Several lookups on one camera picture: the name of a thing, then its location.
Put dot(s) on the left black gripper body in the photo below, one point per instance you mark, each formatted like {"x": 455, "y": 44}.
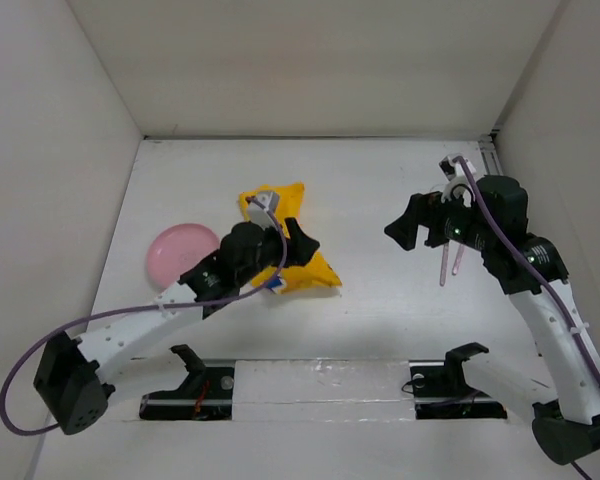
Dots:
{"x": 270, "y": 254}

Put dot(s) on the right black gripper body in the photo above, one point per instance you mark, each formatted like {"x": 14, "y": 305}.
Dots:
{"x": 450, "y": 220}

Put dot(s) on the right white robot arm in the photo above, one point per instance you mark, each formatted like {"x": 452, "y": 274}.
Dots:
{"x": 489, "y": 215}

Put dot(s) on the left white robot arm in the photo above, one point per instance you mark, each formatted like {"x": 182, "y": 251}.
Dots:
{"x": 79, "y": 378}

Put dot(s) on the pink round plate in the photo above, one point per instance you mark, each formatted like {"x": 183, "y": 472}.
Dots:
{"x": 176, "y": 250}

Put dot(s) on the fork with pink handle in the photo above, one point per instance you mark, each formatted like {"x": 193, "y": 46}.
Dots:
{"x": 458, "y": 260}

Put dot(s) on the knife with pink handle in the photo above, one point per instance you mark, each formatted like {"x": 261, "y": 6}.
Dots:
{"x": 444, "y": 265}

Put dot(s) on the aluminium side rail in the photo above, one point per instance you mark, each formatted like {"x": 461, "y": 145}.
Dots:
{"x": 489, "y": 153}

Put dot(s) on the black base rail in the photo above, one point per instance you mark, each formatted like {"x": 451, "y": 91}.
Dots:
{"x": 322, "y": 391}

